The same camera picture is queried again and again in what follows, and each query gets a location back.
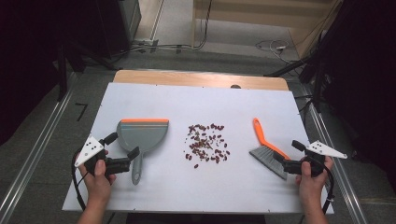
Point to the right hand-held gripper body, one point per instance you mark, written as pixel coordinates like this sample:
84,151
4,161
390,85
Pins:
323,150

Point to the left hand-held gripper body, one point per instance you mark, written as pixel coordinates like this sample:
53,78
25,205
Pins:
90,149

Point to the orange brush with grey bristles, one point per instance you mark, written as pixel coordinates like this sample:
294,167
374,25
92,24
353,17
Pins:
264,154

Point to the grey dustpan with orange lip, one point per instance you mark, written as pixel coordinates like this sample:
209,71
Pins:
143,135

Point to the pile of red beans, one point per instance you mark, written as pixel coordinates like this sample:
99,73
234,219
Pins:
205,144

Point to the person's left hand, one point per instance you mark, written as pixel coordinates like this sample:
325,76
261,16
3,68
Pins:
98,186

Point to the person's right hand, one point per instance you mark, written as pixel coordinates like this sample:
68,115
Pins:
311,186

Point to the black metal stand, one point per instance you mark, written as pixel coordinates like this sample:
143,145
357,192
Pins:
318,81
62,74

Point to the wooden table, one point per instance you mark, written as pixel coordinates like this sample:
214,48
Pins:
199,79

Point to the black cabinet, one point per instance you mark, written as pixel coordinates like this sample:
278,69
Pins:
121,25

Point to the light wooden shelf unit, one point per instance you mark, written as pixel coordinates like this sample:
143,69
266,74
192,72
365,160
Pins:
255,12

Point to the metal floor rail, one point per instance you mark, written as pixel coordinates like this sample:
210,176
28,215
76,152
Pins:
339,174
37,146

